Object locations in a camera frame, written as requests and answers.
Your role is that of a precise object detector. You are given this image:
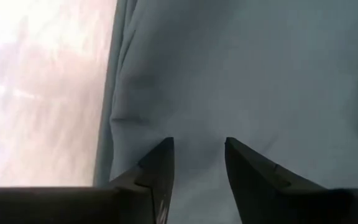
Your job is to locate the teal grey garment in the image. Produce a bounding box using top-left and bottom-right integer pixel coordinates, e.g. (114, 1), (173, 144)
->
(92, 0), (358, 224)

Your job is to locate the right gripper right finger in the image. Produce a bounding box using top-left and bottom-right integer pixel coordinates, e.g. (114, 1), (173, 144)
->
(224, 136), (358, 224)

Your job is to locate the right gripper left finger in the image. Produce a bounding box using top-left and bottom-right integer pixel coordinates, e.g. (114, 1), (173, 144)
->
(0, 136), (175, 224)

